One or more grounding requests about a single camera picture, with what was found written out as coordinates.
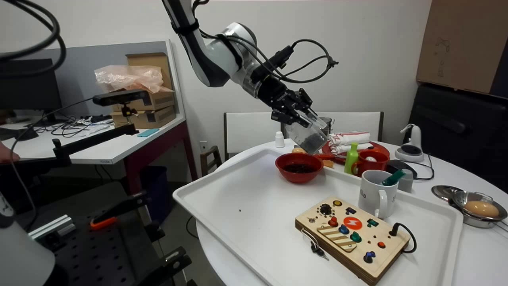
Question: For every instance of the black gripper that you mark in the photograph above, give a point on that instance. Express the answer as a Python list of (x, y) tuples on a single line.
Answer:
[(287, 103)]

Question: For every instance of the clear plastic measuring jar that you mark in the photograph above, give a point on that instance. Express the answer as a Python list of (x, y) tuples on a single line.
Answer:
[(310, 138)]

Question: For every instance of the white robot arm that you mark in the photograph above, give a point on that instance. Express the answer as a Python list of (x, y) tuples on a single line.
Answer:
[(231, 56)]

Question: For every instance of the red bowl with beans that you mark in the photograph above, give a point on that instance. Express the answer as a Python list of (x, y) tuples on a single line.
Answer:
[(299, 167)]

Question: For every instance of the right white chair back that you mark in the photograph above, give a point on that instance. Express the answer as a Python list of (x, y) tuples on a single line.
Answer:
[(356, 121)]

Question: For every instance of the red plate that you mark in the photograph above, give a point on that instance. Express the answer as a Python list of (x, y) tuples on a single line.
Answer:
[(341, 157)]

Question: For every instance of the green plastic bottle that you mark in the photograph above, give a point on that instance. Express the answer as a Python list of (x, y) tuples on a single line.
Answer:
[(352, 157)]

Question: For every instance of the white plastic tray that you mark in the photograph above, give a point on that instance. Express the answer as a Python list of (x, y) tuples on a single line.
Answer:
[(247, 221)]

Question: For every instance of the white Mila mug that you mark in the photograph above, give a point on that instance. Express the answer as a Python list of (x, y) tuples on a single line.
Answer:
[(377, 197)]

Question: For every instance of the cardboard box on desk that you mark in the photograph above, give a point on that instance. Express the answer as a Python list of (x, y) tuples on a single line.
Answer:
[(156, 108)]

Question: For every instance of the black cabinet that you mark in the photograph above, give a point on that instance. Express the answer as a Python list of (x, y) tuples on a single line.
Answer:
[(466, 129)]

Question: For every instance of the pink plastic bag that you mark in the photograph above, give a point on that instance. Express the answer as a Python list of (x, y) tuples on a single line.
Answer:
[(129, 76)]

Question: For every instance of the large cardboard box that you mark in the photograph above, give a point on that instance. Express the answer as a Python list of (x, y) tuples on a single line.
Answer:
[(466, 46)]

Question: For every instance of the metal strainer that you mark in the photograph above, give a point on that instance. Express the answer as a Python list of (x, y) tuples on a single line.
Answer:
[(480, 210)]

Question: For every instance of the white desk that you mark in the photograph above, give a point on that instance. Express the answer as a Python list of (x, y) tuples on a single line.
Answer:
[(102, 152)]

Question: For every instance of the black monitor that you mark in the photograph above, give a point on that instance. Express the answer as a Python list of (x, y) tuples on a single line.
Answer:
[(29, 84)]

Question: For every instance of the wooden switch busy board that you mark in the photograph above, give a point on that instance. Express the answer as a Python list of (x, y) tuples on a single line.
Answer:
[(360, 240)]

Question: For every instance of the black side camera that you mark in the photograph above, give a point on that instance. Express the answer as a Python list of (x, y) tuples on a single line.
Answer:
[(118, 97)]

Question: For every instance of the orange handled clamp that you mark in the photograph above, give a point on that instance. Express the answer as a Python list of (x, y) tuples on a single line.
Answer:
[(110, 216)]

